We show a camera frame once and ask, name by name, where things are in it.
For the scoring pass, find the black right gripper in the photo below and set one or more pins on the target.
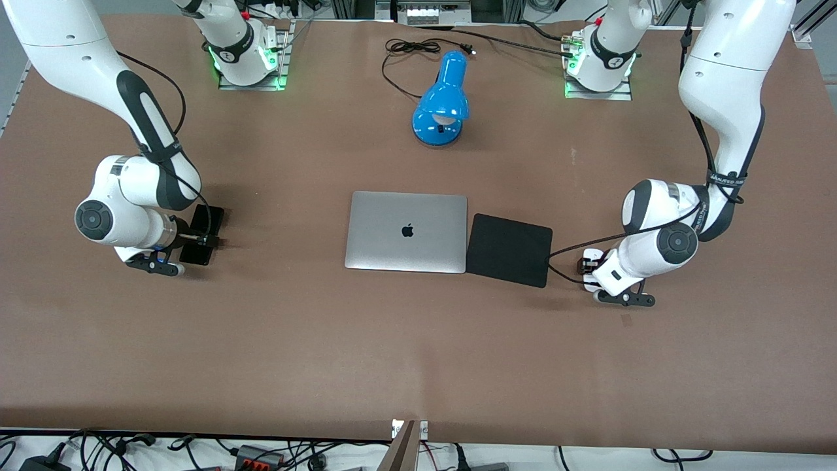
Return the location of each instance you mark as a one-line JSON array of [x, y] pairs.
[[197, 237]]

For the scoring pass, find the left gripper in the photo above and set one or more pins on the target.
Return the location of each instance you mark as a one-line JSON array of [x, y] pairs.
[[586, 265]]

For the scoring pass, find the white computer mouse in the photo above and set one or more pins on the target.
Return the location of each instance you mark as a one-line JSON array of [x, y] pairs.
[[590, 284]]

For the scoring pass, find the black smartphone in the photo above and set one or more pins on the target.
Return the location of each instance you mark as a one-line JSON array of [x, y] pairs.
[[216, 219]]

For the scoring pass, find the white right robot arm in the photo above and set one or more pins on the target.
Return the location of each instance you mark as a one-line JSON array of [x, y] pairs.
[[59, 59]]

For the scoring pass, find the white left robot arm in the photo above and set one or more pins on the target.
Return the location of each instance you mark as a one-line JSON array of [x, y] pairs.
[[719, 65]]

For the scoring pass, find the black mouse pad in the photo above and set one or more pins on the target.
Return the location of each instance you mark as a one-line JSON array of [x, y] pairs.
[[510, 250]]

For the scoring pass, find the silver laptop with logo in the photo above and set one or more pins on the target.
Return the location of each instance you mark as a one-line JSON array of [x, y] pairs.
[[407, 231]]

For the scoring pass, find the brown table cover mat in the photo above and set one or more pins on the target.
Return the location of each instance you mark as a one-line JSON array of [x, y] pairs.
[[418, 360]]

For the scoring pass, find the blue desk lamp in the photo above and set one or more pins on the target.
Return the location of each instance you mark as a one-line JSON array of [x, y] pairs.
[[441, 104]]

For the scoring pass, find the grey connector with orange levers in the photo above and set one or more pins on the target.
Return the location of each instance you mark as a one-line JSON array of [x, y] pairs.
[[258, 456]]

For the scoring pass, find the wooden strip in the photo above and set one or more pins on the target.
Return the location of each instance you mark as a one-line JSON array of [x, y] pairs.
[[400, 451]]

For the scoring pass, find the black power adapter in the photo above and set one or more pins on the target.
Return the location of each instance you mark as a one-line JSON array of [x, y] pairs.
[[42, 463]]

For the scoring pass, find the white box with sockets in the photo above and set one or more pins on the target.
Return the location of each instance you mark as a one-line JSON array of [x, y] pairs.
[[431, 13]]

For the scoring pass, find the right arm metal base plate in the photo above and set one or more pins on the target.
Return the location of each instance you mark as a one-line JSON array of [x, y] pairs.
[[252, 85]]

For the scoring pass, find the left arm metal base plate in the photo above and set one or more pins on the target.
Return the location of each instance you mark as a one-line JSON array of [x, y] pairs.
[[598, 93]]

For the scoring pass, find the small metal bracket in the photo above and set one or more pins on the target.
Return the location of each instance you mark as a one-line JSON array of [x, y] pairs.
[[422, 428]]

